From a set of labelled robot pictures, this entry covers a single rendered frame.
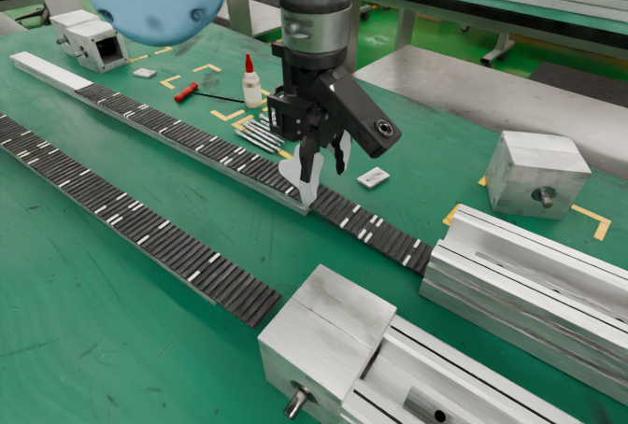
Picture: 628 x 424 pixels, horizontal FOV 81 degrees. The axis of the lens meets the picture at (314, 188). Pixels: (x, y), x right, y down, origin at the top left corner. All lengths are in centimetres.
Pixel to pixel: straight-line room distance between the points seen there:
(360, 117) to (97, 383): 40
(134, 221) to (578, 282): 56
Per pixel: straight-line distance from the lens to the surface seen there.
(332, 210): 55
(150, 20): 26
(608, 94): 324
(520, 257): 51
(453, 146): 77
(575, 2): 176
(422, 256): 54
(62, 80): 107
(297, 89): 47
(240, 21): 288
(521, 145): 64
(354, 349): 35
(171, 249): 52
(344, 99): 42
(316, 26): 40
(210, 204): 62
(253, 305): 45
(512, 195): 63
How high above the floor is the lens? 119
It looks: 42 degrees down
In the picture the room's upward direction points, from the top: straight up
